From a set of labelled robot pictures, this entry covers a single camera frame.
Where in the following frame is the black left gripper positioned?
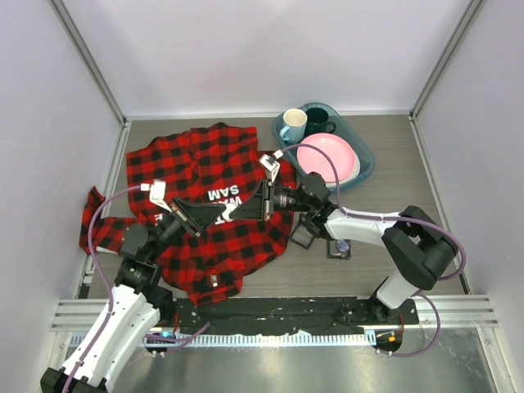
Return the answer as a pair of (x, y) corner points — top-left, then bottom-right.
(148, 196), (227, 260)

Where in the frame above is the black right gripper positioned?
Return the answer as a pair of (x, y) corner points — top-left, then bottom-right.
(230, 179), (313, 222)

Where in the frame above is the red black plaid shirt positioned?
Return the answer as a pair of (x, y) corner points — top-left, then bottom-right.
(79, 123), (293, 305)

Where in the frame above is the blue round brooch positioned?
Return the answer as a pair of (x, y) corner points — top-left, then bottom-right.
(337, 240), (350, 253)

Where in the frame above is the brown round brooch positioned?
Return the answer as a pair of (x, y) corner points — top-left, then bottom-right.
(222, 203), (237, 222)

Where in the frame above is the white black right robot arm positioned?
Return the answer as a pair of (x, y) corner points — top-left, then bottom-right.
(228, 173), (458, 323)

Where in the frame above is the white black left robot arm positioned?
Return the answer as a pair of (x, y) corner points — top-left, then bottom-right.
(40, 198), (227, 392)

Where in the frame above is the black open box left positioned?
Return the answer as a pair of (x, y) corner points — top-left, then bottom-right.
(289, 215), (315, 250)

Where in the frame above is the black open box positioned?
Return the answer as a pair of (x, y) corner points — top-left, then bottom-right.
(326, 239), (351, 260)
(289, 215), (315, 250)

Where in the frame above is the black open box right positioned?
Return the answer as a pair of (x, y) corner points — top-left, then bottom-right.
(326, 239), (351, 260)

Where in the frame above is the light blue mug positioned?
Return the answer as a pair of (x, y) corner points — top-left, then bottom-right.
(279, 108), (308, 143)

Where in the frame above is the pink plate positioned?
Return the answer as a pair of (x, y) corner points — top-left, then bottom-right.
(296, 133), (358, 183)

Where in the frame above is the dark green mug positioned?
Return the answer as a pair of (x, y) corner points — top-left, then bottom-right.
(305, 107), (337, 136)

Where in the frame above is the white plate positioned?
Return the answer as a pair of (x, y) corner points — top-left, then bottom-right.
(302, 151), (361, 189)

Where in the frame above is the teal plastic tray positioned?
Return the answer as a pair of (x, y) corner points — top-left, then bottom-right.
(272, 102), (375, 191)

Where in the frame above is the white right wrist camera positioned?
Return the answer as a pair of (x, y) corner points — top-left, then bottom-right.
(259, 150), (283, 183)

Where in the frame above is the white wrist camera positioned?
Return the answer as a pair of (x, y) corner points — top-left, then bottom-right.
(259, 150), (283, 183)
(140, 179), (172, 213)

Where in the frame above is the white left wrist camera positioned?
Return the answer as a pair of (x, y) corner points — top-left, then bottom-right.
(140, 179), (172, 213)

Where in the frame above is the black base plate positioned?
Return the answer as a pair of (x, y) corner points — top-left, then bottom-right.
(176, 296), (419, 336)

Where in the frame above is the white slotted cable duct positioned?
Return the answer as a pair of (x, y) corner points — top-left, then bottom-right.
(141, 332), (377, 349)

